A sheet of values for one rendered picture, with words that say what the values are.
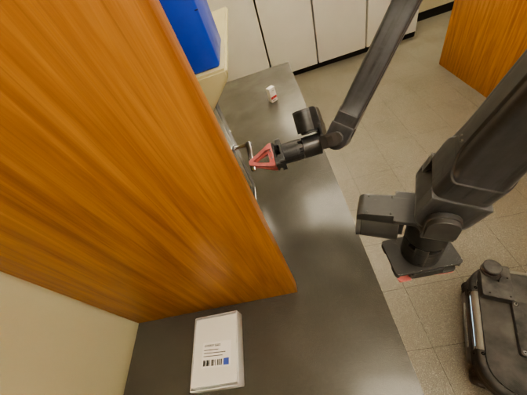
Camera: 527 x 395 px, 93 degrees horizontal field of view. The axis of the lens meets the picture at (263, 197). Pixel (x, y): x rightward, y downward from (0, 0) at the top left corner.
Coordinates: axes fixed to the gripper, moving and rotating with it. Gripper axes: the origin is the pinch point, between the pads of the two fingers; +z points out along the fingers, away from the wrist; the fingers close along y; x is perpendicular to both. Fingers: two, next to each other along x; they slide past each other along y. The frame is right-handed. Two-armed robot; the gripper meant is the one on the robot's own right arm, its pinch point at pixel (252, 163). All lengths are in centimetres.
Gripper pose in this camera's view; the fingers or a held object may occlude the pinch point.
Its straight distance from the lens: 71.9
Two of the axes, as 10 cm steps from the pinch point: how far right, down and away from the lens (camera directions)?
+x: 2.5, 9.6, -1.5
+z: -9.5, 2.7, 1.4
